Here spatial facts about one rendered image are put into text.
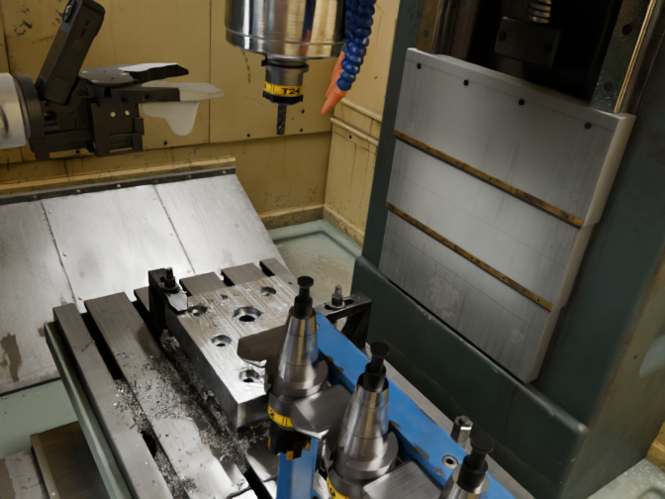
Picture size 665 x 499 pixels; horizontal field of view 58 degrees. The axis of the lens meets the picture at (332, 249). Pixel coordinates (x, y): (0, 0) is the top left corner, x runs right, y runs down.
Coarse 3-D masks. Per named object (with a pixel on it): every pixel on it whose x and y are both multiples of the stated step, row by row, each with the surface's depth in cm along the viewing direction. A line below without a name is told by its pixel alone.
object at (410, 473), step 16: (400, 464) 52; (416, 464) 52; (368, 480) 50; (384, 480) 50; (400, 480) 50; (416, 480) 50; (432, 480) 50; (368, 496) 48; (384, 496) 48; (400, 496) 49; (416, 496) 49; (432, 496) 49
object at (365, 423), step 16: (384, 384) 49; (352, 400) 49; (368, 400) 48; (384, 400) 48; (352, 416) 49; (368, 416) 49; (384, 416) 49; (352, 432) 50; (368, 432) 49; (384, 432) 50; (352, 448) 50; (368, 448) 50; (384, 448) 51
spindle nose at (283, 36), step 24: (240, 0) 70; (264, 0) 68; (288, 0) 68; (312, 0) 68; (336, 0) 70; (240, 24) 71; (264, 24) 69; (288, 24) 69; (312, 24) 70; (336, 24) 72; (240, 48) 72; (264, 48) 71; (288, 48) 70; (312, 48) 71; (336, 48) 74
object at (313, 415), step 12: (336, 384) 60; (312, 396) 58; (324, 396) 58; (336, 396) 58; (348, 396) 58; (300, 408) 56; (312, 408) 56; (324, 408) 56; (336, 408) 57; (300, 420) 55; (312, 420) 55; (324, 420) 55; (336, 420) 55; (300, 432) 54; (312, 432) 54; (324, 432) 54
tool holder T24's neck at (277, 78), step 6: (270, 72) 78; (276, 72) 77; (270, 78) 78; (276, 78) 77; (282, 78) 77; (288, 78) 77; (294, 78) 78; (300, 78) 78; (276, 84) 78; (282, 84) 78; (288, 84) 78; (294, 84) 78; (300, 84) 79; (264, 90) 80; (282, 96) 78; (288, 96) 78; (294, 96) 79
